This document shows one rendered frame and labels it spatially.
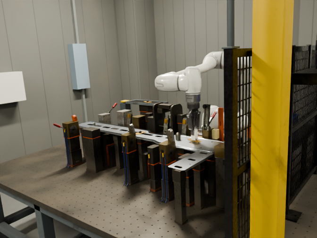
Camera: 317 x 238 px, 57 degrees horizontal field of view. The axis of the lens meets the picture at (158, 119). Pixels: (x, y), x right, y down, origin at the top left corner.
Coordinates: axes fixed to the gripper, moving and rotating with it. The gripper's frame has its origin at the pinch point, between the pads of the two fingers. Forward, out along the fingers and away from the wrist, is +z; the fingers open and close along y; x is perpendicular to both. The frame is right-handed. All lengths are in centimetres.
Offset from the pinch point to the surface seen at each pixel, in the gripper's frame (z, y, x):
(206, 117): -7.7, -14.9, 0.0
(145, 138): 5.0, 7.8, -33.8
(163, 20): -108, -260, -226
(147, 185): 35.1, 15.7, -27.5
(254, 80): -39, 53, 59
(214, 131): -0.1, -10.7, 8.1
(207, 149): 5.1, 8.6, 14.5
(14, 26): -95, -33, -283
